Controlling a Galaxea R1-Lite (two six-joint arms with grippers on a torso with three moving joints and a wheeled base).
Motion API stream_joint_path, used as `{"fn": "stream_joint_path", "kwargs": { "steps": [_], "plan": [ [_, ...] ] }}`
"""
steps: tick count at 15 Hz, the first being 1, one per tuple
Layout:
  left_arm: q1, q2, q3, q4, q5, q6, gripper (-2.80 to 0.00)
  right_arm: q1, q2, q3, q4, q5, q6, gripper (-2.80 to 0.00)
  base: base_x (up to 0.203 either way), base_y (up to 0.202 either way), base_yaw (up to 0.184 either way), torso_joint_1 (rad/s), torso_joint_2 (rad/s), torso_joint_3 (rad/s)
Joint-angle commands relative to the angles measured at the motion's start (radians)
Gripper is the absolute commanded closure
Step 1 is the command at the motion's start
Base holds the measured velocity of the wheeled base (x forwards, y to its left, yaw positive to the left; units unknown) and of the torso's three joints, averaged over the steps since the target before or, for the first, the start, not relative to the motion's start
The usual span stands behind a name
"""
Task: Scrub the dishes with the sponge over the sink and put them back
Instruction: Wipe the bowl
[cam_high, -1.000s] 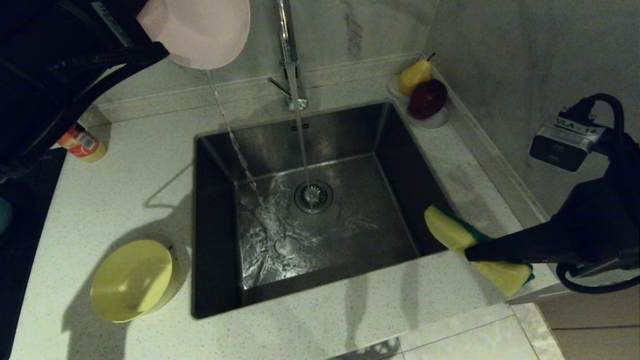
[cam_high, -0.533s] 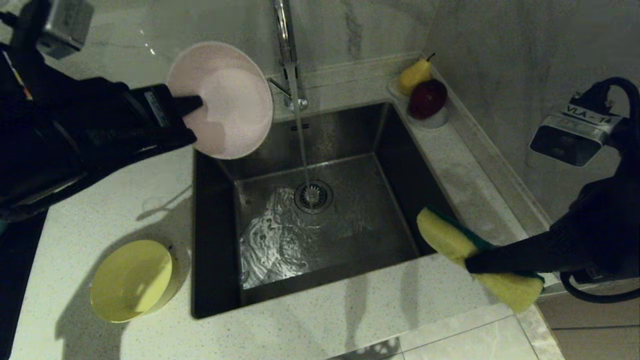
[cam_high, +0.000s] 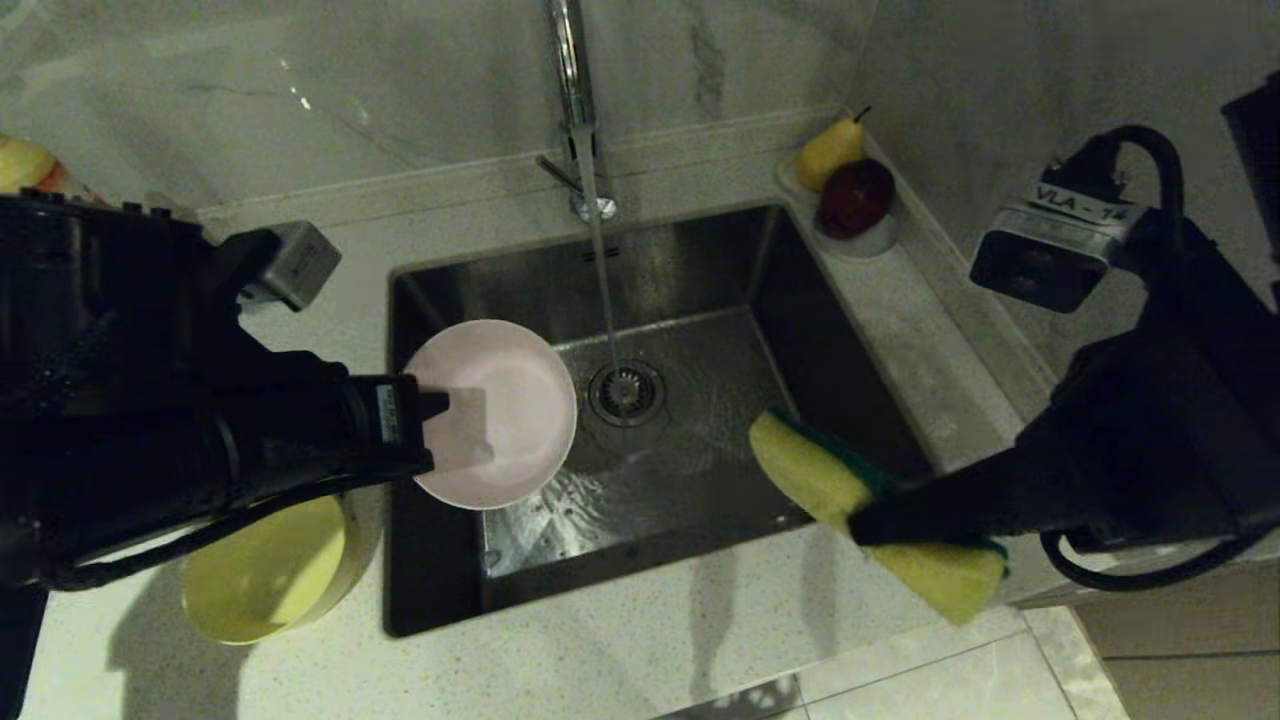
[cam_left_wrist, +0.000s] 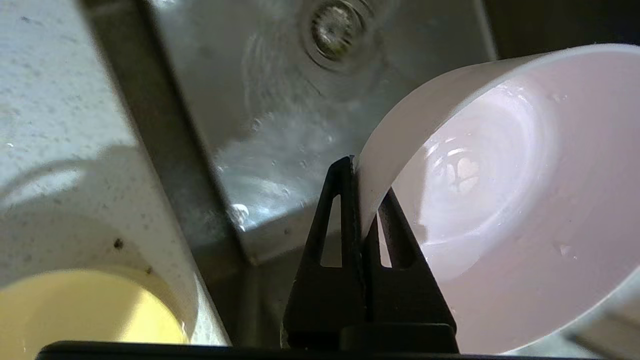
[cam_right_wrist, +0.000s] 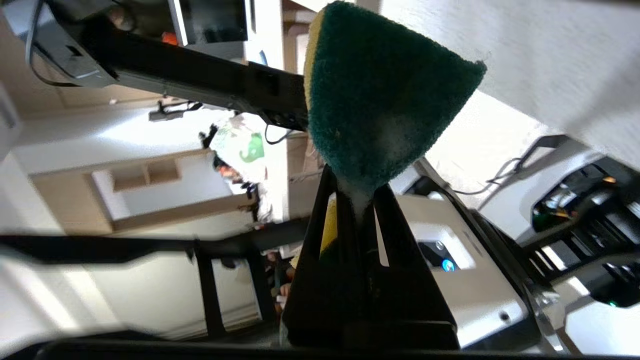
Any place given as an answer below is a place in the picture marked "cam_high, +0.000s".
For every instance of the beige cabinet front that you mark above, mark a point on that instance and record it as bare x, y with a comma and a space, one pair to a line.
1190, 650

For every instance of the chrome faucet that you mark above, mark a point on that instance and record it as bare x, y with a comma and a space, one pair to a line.
572, 80

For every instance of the yellow-capped dish soap bottle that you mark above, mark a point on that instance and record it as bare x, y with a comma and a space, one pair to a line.
25, 165

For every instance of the green and yellow sponge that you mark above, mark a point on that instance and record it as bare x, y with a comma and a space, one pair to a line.
800, 465

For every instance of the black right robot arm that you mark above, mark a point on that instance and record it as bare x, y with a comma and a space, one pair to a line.
1230, 300

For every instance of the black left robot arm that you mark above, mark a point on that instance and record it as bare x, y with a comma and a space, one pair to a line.
100, 380

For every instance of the pink plastic bowl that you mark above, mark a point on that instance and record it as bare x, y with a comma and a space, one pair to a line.
520, 410

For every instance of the dark red apple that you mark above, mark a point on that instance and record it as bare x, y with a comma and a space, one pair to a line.
855, 198

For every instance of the yellow plastic bowl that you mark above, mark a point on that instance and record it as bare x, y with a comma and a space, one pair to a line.
270, 570

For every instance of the round metal sink drain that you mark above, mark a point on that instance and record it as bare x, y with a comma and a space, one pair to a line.
627, 393

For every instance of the yellow pear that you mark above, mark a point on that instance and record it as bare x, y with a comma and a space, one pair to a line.
828, 152

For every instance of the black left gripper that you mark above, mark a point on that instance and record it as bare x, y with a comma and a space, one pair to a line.
290, 440

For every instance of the stainless steel sink basin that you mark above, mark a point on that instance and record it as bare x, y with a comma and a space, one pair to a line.
700, 300

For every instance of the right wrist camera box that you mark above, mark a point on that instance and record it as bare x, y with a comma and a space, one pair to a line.
1050, 250

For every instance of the small white fruit dish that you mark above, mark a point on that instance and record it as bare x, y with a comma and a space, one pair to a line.
870, 245

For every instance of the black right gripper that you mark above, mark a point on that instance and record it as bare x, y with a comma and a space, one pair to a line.
1160, 460

